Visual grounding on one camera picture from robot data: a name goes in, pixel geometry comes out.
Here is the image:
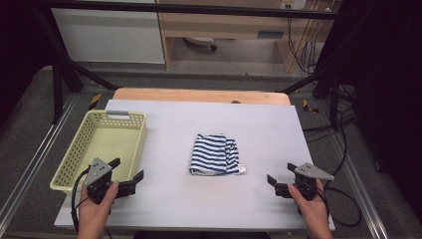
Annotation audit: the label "pale yellow plastic basket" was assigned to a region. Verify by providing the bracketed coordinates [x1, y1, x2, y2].
[49, 110, 147, 195]

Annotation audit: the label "aluminium rail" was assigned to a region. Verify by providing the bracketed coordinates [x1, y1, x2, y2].
[331, 132, 390, 239]
[0, 94, 80, 235]

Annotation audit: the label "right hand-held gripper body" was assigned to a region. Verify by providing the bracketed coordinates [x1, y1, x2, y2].
[293, 162, 335, 202]

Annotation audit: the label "blue white striped cloth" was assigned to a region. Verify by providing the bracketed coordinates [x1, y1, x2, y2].
[188, 133, 248, 176]

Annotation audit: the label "white cabinet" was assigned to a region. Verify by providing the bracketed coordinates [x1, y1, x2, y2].
[51, 7, 166, 65]

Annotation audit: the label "office chair base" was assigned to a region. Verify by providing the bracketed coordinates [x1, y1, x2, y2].
[182, 36, 219, 52]

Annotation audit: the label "black floor cables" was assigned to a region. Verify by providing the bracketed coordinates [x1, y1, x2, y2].
[302, 106, 357, 144]

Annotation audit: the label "white power strip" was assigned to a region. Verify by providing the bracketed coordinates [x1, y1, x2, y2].
[280, 0, 309, 11]

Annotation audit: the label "person's left hand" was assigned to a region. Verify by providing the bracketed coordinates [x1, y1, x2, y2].
[78, 181, 119, 230]

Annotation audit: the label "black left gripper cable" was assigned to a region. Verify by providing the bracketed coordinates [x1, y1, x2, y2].
[71, 165, 93, 233]

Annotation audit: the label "black curtain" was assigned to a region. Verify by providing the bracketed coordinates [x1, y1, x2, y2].
[315, 0, 422, 213]
[0, 0, 56, 124]

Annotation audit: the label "white board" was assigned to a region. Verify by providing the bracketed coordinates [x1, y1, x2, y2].
[54, 99, 336, 232]

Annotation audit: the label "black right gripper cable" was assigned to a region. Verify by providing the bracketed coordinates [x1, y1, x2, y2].
[316, 185, 363, 229]

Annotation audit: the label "black metal frame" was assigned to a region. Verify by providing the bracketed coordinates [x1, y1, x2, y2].
[33, 0, 361, 131]

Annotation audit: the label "light wooden desk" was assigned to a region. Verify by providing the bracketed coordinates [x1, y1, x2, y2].
[155, 0, 342, 73]

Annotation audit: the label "hanging black cables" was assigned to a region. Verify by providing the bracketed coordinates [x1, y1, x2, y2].
[286, 13, 332, 75]

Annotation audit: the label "person's dark clothing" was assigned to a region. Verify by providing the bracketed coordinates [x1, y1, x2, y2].
[132, 231, 272, 239]

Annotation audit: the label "person's right hand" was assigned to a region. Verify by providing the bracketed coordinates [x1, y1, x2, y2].
[288, 178, 331, 228]

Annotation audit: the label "wooden table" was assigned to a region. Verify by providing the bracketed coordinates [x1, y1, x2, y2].
[112, 87, 293, 107]

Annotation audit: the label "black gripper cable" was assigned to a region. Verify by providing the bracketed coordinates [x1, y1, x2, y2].
[316, 185, 363, 229]
[71, 165, 93, 233]

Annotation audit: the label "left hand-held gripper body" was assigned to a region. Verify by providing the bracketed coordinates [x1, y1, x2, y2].
[84, 157, 115, 205]

